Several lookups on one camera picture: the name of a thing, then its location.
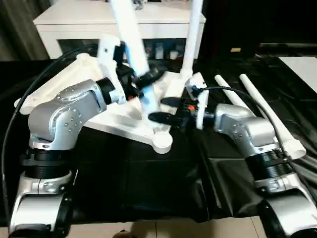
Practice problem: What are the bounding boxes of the white plastic table top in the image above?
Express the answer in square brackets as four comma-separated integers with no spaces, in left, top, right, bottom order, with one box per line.
[15,52,200,152]

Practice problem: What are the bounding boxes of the white cabinet with glass doors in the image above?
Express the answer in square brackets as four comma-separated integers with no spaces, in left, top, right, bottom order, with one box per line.
[33,0,207,60]

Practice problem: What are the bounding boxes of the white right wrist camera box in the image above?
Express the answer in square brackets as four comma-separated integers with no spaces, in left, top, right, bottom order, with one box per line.
[185,73,210,130]

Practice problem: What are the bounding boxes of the white plastic table leg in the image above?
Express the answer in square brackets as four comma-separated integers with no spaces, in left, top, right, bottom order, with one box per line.
[214,74,246,109]
[239,74,307,160]
[180,0,204,86]
[109,0,162,120]

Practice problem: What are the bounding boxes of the black work mat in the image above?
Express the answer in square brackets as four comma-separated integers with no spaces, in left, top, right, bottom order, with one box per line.
[0,59,317,224]

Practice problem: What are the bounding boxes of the white side table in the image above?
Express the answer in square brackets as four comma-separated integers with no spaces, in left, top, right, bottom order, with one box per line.
[278,56,317,93]

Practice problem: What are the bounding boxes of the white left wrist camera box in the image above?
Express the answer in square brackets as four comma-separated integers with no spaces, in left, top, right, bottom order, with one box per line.
[97,35,125,76]

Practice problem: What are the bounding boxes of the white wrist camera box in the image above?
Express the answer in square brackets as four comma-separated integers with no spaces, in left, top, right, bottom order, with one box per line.
[97,35,125,76]
[185,73,210,130]

